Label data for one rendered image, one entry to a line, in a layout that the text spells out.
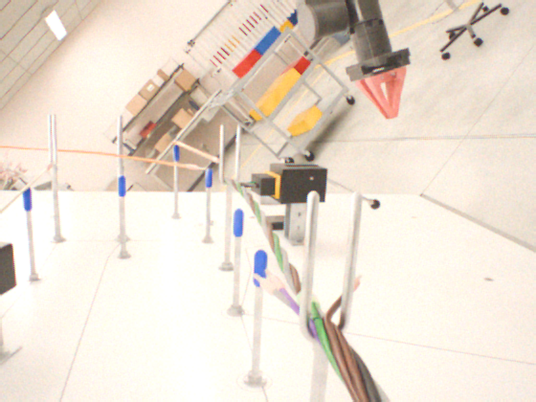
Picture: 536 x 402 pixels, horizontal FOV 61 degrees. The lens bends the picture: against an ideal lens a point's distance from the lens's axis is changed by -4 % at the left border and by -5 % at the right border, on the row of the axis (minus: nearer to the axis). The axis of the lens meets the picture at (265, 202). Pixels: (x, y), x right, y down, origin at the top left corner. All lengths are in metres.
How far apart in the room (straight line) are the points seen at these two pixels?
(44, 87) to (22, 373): 8.40
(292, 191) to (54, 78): 8.22
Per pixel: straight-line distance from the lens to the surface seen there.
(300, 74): 4.62
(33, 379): 0.33
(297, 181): 0.53
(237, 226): 0.36
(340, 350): 0.16
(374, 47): 0.76
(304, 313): 0.17
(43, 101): 8.67
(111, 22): 8.79
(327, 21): 0.74
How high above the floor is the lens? 1.31
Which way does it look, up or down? 16 degrees down
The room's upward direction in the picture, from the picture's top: 49 degrees counter-clockwise
